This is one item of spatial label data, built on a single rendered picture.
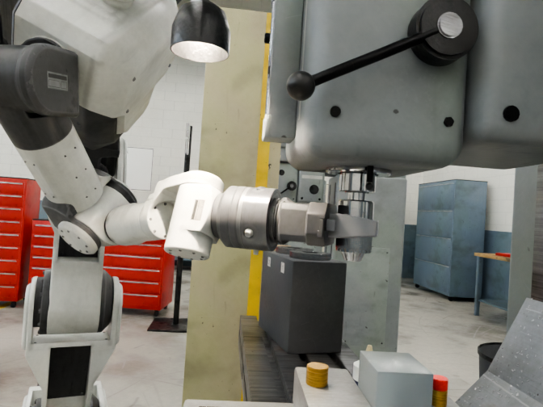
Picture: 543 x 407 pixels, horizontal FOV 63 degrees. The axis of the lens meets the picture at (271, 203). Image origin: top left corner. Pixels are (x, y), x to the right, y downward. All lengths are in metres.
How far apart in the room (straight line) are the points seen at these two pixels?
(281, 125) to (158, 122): 9.32
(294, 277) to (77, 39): 0.56
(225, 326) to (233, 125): 1.04
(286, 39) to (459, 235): 7.36
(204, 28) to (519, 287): 0.70
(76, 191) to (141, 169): 8.99
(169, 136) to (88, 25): 9.03
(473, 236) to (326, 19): 7.53
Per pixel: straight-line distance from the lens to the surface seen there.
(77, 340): 1.12
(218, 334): 2.38
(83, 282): 1.06
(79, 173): 0.78
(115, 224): 0.78
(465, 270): 7.96
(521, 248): 0.93
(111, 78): 0.77
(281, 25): 0.60
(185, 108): 9.86
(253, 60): 2.43
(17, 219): 5.65
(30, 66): 0.66
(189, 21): 0.56
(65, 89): 0.72
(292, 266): 0.89
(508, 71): 0.57
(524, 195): 0.93
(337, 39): 0.52
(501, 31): 0.58
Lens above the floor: 1.24
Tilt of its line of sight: 1 degrees up
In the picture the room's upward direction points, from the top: 4 degrees clockwise
